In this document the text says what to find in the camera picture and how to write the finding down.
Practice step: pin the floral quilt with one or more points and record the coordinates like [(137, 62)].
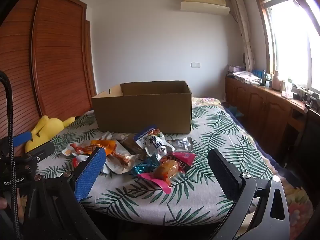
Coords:
[(207, 101)]

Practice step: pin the patterned curtain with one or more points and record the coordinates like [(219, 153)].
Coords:
[(243, 35)]

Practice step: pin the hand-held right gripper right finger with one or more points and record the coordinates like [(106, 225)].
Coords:
[(223, 177)]

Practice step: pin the wooden desk with clutter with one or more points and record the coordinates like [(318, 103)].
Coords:
[(257, 102)]

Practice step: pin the wooden framed window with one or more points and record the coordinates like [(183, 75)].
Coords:
[(290, 37)]

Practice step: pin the orange snack packet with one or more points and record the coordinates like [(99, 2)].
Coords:
[(105, 145)]

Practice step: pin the red pink snack packet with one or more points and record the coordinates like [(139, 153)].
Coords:
[(184, 158)]

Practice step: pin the pink box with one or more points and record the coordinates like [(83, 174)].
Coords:
[(235, 68)]

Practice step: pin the pink braised egg packet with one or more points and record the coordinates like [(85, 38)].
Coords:
[(166, 171)]

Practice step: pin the blue white snack packet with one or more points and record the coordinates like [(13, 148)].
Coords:
[(150, 141)]

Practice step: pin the brown cardboard box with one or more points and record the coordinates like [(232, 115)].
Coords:
[(142, 110)]

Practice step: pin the silver red snack packet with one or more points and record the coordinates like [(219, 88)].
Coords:
[(120, 162)]

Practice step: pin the pink bottle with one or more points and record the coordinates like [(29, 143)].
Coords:
[(276, 81)]

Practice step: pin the clear brown bread packet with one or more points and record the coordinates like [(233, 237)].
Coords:
[(131, 145)]

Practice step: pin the wooden wardrobe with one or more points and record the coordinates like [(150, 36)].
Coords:
[(57, 55)]

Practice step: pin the small white snack packet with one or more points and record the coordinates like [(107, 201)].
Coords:
[(67, 152)]

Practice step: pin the white air conditioner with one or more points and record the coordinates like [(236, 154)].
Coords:
[(203, 3)]

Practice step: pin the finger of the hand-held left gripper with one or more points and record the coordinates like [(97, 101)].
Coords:
[(41, 148), (23, 138)]

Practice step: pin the person's left hand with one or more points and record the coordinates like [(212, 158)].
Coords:
[(2, 203)]

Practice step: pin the black chair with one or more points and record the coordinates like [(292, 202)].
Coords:
[(307, 142)]

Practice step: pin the blue boxes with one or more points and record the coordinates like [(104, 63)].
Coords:
[(258, 73)]

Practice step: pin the folded patterned cloth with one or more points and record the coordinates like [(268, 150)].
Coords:
[(246, 77)]

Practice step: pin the teal candy wrapper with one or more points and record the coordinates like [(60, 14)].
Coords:
[(143, 167)]

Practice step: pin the silver clear snack packet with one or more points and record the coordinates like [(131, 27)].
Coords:
[(181, 143)]

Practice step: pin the white wall switch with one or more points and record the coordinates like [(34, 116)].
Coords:
[(195, 64)]

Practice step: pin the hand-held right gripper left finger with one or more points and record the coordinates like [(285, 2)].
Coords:
[(90, 175)]

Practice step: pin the yellow plush toy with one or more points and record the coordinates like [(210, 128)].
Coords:
[(47, 130)]

